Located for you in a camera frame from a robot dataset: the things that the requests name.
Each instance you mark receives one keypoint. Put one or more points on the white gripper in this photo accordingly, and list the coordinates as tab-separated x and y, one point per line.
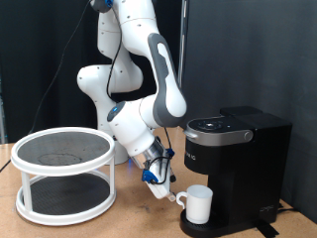
160	185

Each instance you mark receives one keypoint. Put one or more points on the white plastic mug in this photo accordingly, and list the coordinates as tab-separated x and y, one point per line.
198	205

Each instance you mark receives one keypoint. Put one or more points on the black Keurig coffee machine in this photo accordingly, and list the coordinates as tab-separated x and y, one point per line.
251	165

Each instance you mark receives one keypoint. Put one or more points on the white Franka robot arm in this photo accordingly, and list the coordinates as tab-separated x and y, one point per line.
165	86

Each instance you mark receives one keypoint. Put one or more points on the white two-tier turntable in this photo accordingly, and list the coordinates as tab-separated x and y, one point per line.
62	165

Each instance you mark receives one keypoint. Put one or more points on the grey partition panel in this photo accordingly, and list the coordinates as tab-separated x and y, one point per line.
247	49

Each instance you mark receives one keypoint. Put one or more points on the black curtain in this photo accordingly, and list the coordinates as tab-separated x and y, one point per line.
26	49

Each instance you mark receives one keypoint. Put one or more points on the wrist camera on blue mount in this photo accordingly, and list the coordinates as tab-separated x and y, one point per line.
149	177

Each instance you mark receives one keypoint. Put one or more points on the metal frame post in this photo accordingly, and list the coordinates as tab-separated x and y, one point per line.
2	125

